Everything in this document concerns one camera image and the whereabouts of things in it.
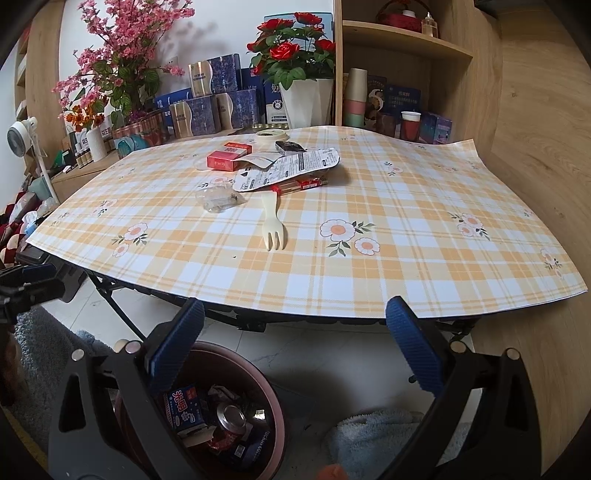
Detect white blister card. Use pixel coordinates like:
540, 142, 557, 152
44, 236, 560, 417
231, 148, 341, 193

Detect brown glass cup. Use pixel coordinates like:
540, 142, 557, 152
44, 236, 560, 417
376, 112, 400, 137

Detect light blue fluffy cloth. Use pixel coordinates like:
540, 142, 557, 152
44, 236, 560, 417
323, 408, 472, 480

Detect white backing card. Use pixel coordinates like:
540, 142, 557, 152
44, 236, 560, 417
240, 151, 282, 172

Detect row of small brown bottles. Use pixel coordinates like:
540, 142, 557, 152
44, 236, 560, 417
68, 143, 95, 169

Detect red paper cup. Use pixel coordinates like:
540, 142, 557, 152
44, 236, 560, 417
401, 111, 422, 141

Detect clear plastic wrapper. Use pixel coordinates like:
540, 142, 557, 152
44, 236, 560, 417
196, 184, 245, 214

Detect red cigarette box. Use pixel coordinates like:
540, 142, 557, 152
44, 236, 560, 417
206, 142, 254, 172

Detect cream plastic fork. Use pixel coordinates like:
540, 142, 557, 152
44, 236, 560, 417
261, 191, 288, 252

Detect red roses in white pot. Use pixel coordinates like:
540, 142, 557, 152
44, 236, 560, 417
246, 13, 337, 130

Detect wooden bookshelf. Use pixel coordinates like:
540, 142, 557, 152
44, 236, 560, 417
14, 0, 65, 139

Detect plaid floral tablecloth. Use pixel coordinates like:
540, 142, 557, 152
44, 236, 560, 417
25, 126, 588, 320

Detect white desk fan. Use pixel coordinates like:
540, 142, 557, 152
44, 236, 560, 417
6, 117, 61, 204

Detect gold tray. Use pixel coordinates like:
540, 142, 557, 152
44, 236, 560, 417
226, 122, 289, 137

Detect striped basket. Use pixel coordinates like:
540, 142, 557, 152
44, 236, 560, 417
113, 113, 164, 148

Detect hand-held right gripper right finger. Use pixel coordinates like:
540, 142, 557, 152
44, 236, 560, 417
379, 295, 542, 480

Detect royal blue box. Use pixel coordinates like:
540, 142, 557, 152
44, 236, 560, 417
152, 88, 195, 114

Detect red stick packet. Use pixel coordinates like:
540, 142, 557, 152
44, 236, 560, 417
270, 176, 329, 195

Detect stack of pastel cups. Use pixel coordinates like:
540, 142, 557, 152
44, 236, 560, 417
344, 68, 369, 127

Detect crushed red drink can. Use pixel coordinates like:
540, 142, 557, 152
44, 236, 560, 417
205, 401, 252, 455

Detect black case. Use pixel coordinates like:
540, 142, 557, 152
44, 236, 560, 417
16, 247, 88, 303

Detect brown plastic bin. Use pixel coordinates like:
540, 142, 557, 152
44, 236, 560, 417
113, 340, 287, 480

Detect dark blue picture box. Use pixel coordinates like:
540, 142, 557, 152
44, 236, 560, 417
367, 76, 422, 125

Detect white and blue box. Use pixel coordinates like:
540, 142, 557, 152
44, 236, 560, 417
263, 83, 289, 127

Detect pile of colourful cloth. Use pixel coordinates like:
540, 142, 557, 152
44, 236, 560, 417
0, 180, 61, 268

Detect purple box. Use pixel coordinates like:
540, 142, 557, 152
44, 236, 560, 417
419, 111, 453, 145

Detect wooden shelf unit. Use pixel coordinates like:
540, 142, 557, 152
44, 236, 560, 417
333, 0, 504, 144

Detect blue milk carton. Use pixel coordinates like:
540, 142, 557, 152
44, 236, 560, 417
163, 385, 218, 439

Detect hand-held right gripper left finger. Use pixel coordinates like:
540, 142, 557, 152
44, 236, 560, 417
47, 298, 206, 480

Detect blue and gold box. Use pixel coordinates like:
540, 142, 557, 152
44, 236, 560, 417
216, 89, 259, 130
168, 95, 221, 139
188, 54, 242, 97

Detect pink blossom plant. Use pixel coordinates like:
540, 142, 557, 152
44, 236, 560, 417
52, 0, 195, 134

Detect grey fluffy rug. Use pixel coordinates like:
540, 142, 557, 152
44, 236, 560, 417
9, 307, 116, 457

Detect orange flowers in white vase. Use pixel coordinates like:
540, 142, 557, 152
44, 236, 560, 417
65, 99, 109, 163

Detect large pale blue box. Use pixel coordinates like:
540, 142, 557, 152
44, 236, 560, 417
263, 13, 334, 51

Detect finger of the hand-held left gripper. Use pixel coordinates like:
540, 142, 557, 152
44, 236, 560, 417
0, 263, 58, 287
0, 279, 65, 319

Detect red basket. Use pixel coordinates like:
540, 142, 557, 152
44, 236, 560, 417
375, 0, 423, 33

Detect wooden sideboard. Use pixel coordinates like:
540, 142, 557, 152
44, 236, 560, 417
46, 127, 259, 204

